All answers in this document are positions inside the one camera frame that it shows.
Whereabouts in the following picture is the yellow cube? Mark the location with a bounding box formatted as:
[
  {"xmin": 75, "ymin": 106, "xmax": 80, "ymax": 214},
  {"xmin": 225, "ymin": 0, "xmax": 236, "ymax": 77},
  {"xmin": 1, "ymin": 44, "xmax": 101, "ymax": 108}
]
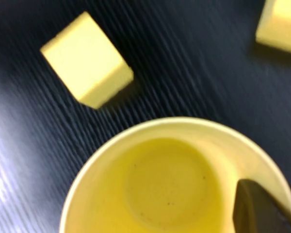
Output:
[
  {"xmin": 40, "ymin": 11, "xmax": 134, "ymax": 110},
  {"xmin": 255, "ymin": 0, "xmax": 291, "ymax": 57}
]

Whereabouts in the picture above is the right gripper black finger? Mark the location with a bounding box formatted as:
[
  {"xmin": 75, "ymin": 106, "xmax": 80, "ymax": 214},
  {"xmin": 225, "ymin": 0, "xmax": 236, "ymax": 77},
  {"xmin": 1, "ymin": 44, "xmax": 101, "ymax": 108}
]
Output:
[{"xmin": 232, "ymin": 179, "xmax": 291, "ymax": 233}]

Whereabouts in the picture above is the yellow cup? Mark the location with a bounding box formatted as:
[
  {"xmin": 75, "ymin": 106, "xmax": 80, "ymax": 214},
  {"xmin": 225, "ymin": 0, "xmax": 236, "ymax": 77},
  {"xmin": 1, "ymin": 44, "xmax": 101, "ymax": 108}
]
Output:
[{"xmin": 59, "ymin": 116, "xmax": 291, "ymax": 233}]

